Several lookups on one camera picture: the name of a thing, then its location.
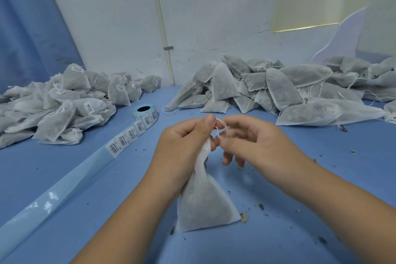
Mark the person's right hand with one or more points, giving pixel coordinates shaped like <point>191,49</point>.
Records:
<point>266,149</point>

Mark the person's left hand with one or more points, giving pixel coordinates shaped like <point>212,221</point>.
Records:
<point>179,152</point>

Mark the white herb sachet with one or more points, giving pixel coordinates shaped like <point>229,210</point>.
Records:
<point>203,202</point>

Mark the blue label roll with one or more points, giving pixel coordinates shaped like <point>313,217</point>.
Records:
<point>117,143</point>

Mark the pile of unlabelled herb bags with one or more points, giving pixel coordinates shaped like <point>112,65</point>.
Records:
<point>291,87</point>

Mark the pile of labelled herb bags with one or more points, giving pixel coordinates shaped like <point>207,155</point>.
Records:
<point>65,103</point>

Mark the person's right forearm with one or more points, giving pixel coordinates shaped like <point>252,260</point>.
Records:
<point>352,214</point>

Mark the person's left forearm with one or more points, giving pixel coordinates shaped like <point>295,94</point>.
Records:
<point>124,230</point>

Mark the dried herb crumb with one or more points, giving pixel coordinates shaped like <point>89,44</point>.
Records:
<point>244,217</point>

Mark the grey pipe clamp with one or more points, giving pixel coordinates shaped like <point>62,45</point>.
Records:
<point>168,48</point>

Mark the white curved board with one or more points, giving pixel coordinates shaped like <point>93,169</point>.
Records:
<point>343,38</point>

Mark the large beige panel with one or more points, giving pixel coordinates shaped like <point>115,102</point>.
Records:
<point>378,19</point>

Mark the blue curtain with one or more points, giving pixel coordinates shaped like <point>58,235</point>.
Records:
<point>31,19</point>

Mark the white wall pipe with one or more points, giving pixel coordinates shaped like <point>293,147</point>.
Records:
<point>159,13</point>

